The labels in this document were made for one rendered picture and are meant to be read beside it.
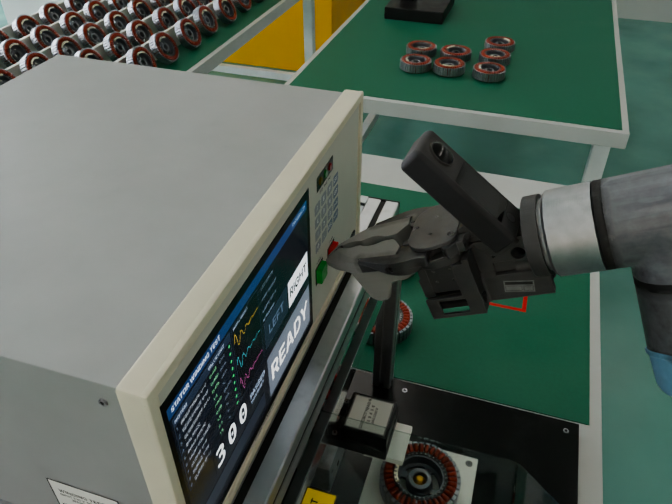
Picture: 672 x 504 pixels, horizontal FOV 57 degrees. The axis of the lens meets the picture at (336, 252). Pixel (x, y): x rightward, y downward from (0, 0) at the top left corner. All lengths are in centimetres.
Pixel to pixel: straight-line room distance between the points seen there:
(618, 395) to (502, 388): 114
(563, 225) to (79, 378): 37
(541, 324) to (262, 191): 84
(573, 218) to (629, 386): 179
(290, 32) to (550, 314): 325
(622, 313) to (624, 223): 203
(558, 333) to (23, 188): 97
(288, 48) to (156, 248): 385
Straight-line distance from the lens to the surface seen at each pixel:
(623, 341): 243
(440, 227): 57
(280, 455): 58
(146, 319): 42
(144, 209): 52
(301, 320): 62
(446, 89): 217
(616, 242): 52
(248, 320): 48
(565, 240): 53
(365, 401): 86
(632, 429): 217
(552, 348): 123
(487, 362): 117
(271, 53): 435
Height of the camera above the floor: 159
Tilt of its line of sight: 38 degrees down
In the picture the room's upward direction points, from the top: straight up
